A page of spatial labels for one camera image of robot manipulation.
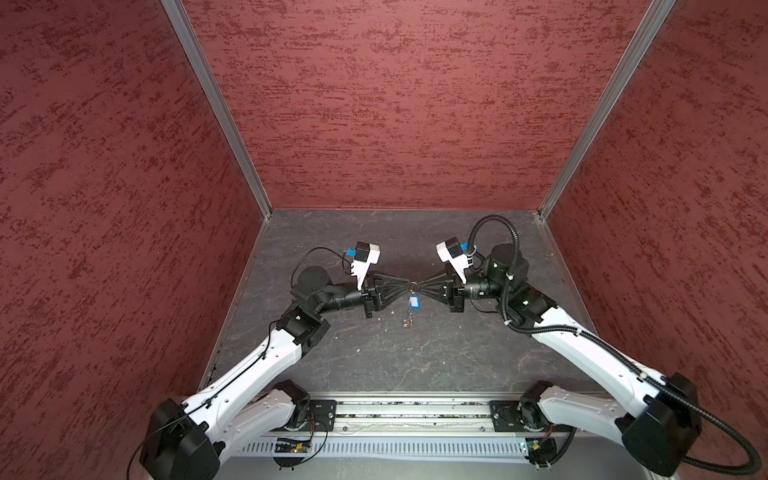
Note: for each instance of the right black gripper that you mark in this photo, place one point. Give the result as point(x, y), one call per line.
point(455, 287)

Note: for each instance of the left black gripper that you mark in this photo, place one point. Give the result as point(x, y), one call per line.
point(370, 296)

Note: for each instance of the small keys bunch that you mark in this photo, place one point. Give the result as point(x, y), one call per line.
point(408, 320)

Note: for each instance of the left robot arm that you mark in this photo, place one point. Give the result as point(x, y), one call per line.
point(191, 439)

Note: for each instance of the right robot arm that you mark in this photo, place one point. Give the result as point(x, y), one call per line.
point(654, 417)

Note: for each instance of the left circuit board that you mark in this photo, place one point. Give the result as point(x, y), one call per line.
point(292, 446)

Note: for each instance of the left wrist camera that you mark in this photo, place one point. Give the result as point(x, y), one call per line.
point(363, 256)

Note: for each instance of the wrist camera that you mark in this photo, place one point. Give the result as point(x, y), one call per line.
point(452, 252)
point(363, 256)

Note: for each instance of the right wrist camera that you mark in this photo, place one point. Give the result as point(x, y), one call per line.
point(452, 252)

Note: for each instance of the aluminium mounting rail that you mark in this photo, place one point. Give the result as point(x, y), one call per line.
point(414, 414)

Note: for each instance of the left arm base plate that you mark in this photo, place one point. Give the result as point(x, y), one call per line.
point(321, 414)

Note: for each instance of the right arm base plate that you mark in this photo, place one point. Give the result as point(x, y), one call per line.
point(506, 416)

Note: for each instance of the white slotted cable duct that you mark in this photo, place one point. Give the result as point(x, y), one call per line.
point(484, 449)

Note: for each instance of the left aluminium corner post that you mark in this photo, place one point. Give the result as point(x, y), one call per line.
point(183, 28)

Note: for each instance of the aluminium corner post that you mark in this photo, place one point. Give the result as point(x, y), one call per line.
point(643, 37)
point(183, 28)

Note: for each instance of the right aluminium corner post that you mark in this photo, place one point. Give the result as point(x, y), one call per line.
point(643, 37)

